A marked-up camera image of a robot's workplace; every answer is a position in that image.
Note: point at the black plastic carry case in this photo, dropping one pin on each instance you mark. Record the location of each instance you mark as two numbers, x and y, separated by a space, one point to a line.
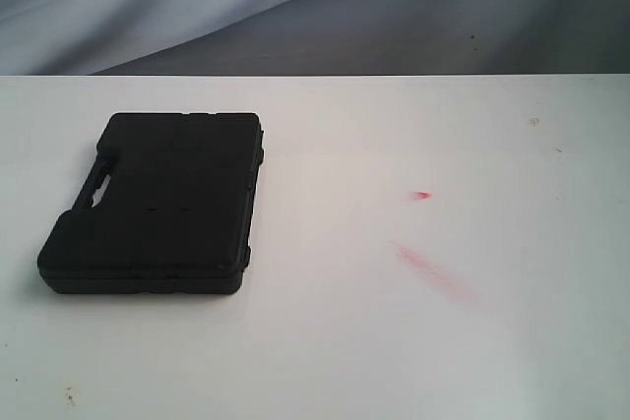
166 208

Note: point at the white backdrop cloth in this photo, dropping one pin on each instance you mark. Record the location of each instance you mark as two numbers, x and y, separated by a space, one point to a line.
313 37

